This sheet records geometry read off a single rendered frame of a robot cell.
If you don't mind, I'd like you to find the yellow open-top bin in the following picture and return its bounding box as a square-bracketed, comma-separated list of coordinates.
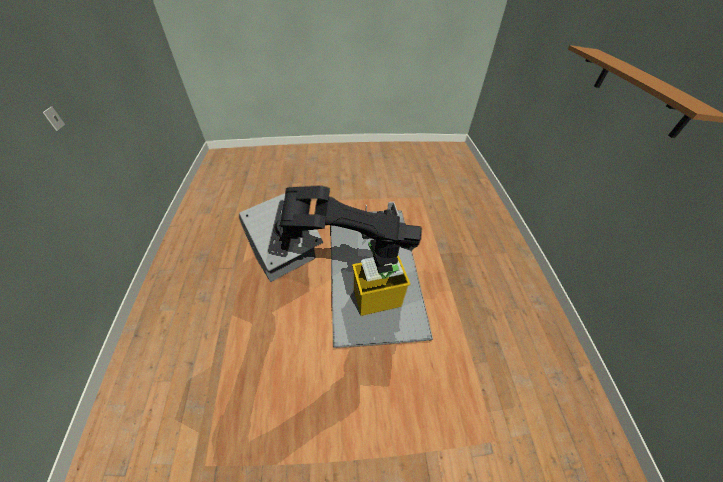
[352, 256, 410, 316]

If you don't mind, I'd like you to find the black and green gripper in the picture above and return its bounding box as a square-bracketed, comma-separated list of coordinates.
[368, 239, 399, 279]

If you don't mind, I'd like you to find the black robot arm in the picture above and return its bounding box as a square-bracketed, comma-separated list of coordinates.
[268, 186, 422, 258]

